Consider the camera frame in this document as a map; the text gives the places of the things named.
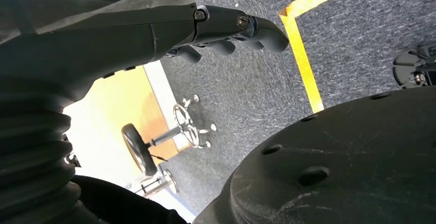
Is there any black stool with chrome base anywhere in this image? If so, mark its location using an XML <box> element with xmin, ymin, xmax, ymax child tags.
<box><xmin>121</xmin><ymin>94</ymin><xmax>217</xmax><ymax>178</ymax></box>

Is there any black stand foot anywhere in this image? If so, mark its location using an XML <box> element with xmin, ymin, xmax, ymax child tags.
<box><xmin>391</xmin><ymin>44</ymin><xmax>436</xmax><ymax>90</ymax></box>

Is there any chrome stool base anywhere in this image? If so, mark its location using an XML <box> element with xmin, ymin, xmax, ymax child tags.
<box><xmin>134</xmin><ymin>169</ymin><xmax>180</xmax><ymax>198</ymax></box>

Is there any yellow floor tape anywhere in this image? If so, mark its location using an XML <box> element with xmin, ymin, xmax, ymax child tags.
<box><xmin>278</xmin><ymin>0</ymin><xmax>370</xmax><ymax>114</ymax></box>

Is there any black fabric cover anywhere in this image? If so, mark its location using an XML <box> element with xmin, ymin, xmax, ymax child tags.
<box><xmin>69</xmin><ymin>175</ymin><xmax>190</xmax><ymax>224</ymax></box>

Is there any small black metal bracket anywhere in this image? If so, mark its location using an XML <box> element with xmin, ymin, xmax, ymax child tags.
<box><xmin>63</xmin><ymin>134</ymin><xmax>82</xmax><ymax>169</ymax></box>

